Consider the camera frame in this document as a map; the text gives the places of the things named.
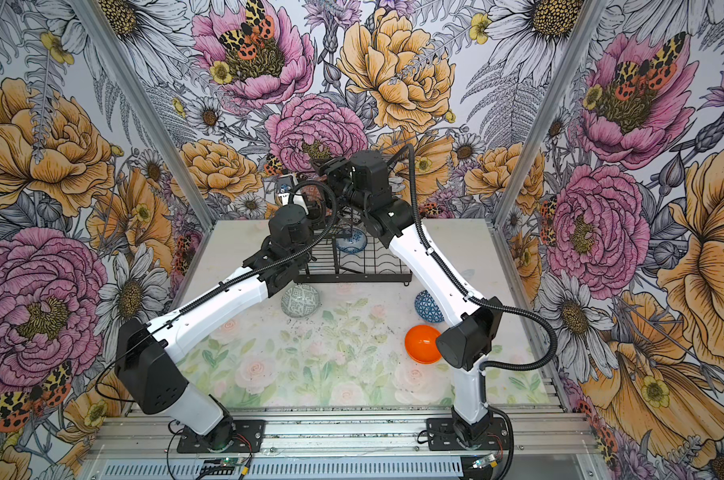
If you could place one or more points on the aluminium front rail frame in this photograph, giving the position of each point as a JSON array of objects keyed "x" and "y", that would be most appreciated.
[{"x": 351, "y": 443}]

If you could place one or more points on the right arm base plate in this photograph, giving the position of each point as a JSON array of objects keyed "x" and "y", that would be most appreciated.
[{"x": 454, "y": 434}]

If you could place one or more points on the dark blue patterned bowl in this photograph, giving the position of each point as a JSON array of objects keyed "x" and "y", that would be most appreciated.
[{"x": 427, "y": 308}]

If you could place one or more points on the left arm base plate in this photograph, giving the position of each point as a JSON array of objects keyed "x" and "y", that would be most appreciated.
[{"x": 231, "y": 436}]

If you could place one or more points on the green patterned bowl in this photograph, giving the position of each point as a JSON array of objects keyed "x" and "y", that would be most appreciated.
[{"x": 300, "y": 300}]

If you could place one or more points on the green circuit board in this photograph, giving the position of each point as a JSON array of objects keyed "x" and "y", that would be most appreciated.
[{"x": 225, "y": 465}]

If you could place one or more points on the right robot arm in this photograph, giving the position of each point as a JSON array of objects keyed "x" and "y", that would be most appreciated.
[{"x": 471, "y": 326}]

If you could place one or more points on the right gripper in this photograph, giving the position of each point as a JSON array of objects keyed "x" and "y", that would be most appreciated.
[{"x": 336, "y": 167}]

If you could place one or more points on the black wire dish rack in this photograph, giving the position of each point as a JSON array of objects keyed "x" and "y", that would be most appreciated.
[{"x": 329, "y": 265}]

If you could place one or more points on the blue floral bowl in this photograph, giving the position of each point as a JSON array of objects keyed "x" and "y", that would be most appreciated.
[{"x": 353, "y": 242}]

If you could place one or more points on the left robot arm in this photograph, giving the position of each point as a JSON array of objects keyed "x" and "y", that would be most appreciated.
[{"x": 148, "y": 354}]

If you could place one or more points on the plain orange bowl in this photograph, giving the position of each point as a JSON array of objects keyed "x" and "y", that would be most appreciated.
[{"x": 421, "y": 344}]

